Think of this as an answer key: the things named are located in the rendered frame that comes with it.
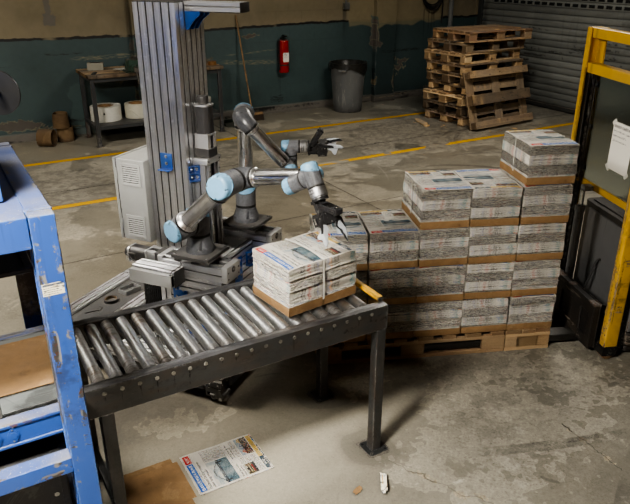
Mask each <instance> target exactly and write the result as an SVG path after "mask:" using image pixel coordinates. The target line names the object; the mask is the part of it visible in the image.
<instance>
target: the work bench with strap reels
mask: <svg viewBox="0 0 630 504"><path fill-rule="evenodd" d="M123 69H125V66H111V67H104V70H91V71H87V68H85V69H76V73H78V75H79V82H80V89H81V96H82V104H83V111H84V118H85V125H86V132H87V136H85V137H86V138H90V137H93V136H92V135H91V129H90V125H91V126H92V127H93V128H94V129H95V130H96V136H97V144H98V146H96V147H97V148H100V147H105V146H103V145H102V138H101V131H100V130H109V129H118V128H127V127H135V126H144V116H143V106H142V100H135V101H128V102H125V103H124V109H125V113H124V114H122V113H121V105H120V103H97V100H96V92H95V84H94V83H102V82H114V81H126V80H138V79H137V74H136V73H126V72H123V71H122V70H123ZM221 69H223V66H222V65H219V64H216V65H208V61H207V60H206V70H207V74H210V73H217V87H218V104H219V111H218V110H216V109H214V108H213V117H219V122H220V130H218V131H219V132H225V130H224V112H223V94H222V76H221ZM93 72H97V73H96V74H95V75H91V73H93ZM84 80H86V81H88V82H89V84H90V91H91V99H92V105H90V106H89V108H90V115H91V117H89V114H88V107H87V99H86V92H85V85H84Z"/></svg>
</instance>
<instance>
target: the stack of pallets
mask: <svg viewBox="0 0 630 504"><path fill-rule="evenodd" d="M515 31H521V32H520V37H514V36H515ZM532 31H533V28H521V27H517V26H516V27H515V26H507V25H498V24H487V25H471V26H454V27H437V28H433V36H432V38H428V47H427V48H428V49H424V52H425V53H424V59H426V62H427V67H426V69H427V77H426V79H428V81H429V85H428V88H424V89H423V106H422V108H425V116H424V117H426V118H433V117H439V116H440V119H439V121H442V122H452V121H458V123H457V126H461V127H463V126H469V124H468V120H469V117H467V110H468V107H466V101H465V97H466V93H465V92H464V90H465V84H463V76H462V73H466V72H469V71H477V70H486V69H494V68H502V67H509V66H506V65H505V62H512V66H519V65H522V62H523V59H521V58H520V57H519V55H520V50H521V49H523V48H524V42H525V39H531V38H532V37H531V36H532ZM444 32H445V33H448V35H447V36H444ZM507 41H514V42H513V47H506V46H507ZM439 43H444V45H442V46H439ZM486 44H487V45H486ZM503 46H504V47H503ZM505 51H509V54H508V57H507V56H506V57H505V56H502V52H505ZM436 54H441V56H436ZM437 64H441V65H442V66H437ZM438 74H442V75H439V76H438ZM439 84H443V85H439ZM434 94H438V95H434ZM435 113H437V114H435Z"/></svg>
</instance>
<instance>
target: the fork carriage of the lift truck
mask: <svg viewBox="0 0 630 504"><path fill-rule="evenodd" d="M559 274H560V275H559V277H558V280H559V281H558V284H557V293H556V294H555V295H556V302H555V304H554V307H553V308H554V309H553V311H554V312H555V313H556V314H557V318H558V319H559V320H560V321H561V323H562V324H563V325H564V326H565V327H568V326H569V327H570V328H571V330H572V331H573V332H574V333H575V337H576V338H577V339H578V340H579V341H580V342H581V343H582V344H583V345H584V346H585V348H590V347H592V348H594V344H595V339H596V334H597V329H598V324H599V319H600V314H601V308H602V304H601V303H600V302H598V301H597V300H596V299H595V298H594V297H593V296H592V295H591V294H589V293H588V292H587V291H586V290H585V289H584V288H583V287H582V286H580V285H579V284H578V283H577V282H576V281H575V280H574V279H572V278H571V277H570V276H569V275H568V274H567V273H566V272H565V271H563V270H562V269H561V268H560V273H559Z"/></svg>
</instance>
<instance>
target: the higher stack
mask: <svg viewBox="0 0 630 504"><path fill-rule="evenodd" d="M502 144H503V145H502V152H501V153H502V157H501V158H502V159H501V161H502V162H504V163H505V164H507V165H508V166H510V167H511V168H512V171H513V169H514V170H516V171H517V172H519V173H520V174H522V175H523V176H525V177H526V178H538V177H561V176H575V174H577V165H578V164H577V159H578V152H579V147H580V144H578V143H577V142H575V141H573V140H571V139H569V138H565V136H564V137H563V136H562V135H561V134H559V133H557V132H555V131H553V130H550V129H535V130H512V131H505V136H504V140H503V143H502ZM500 170H501V171H503V172H504V173H505V174H507V175H508V176H509V177H511V179H513V180H514V181H516V182H517V183H518V184H520V185H521V186H522V187H523V191H522V198H521V203H520V205H521V206H520V207H521V208H520V210H519V211H520V212H519V216H521V217H541V216H560V215H569V213H570V208H571V207H570V204H571V201H572V197H573V194H572V192H573V185H572V184H571V183H567V184H546V185H525V184H523V183H522V182H520V181H519V180H518V179H516V178H515V177H513V176H512V175H510V174H509V173H508V172H506V171H505V170H503V169H500ZM565 229H566V223H565V222H558V223H540V224H522V225H521V224H520V223H519V224H518V229H517V230H518V232H517V233H518V234H517V235H516V238H517V239H516V242H517V244H518V245H517V251H516V252H515V253H516V254H517V255H521V254H537V253H556V252H563V250H564V249H563V247H564V241H565V240H564V239H565V235H566V234H565V233H566V232H565ZM513 262H514V263H515V264H514V268H513V269H514V270H513V274H512V275H513V277H512V282H511V290H523V289H539V288H554V287H557V284H558V281H559V280H558V277H559V275H560V274H559V273H560V264H561V260H560V259H549V260H532V261H513ZM508 300H509V301H508V306H509V307H508V312H507V313H508V314H507V320H506V322H507V325H508V324H519V323H533V322H548V321H551V320H552V315H553V314H552V313H553V309H554V308H553V307H554V304H555V302H556V295H555V294H543V295H528V296H514V297H511V296H510V297H508ZM503 331H504V334H505V339H504V346H503V350H504V351H509V350H522V349H535V348H548V341H549V334H550V327H546V328H533V329H520V330H503Z"/></svg>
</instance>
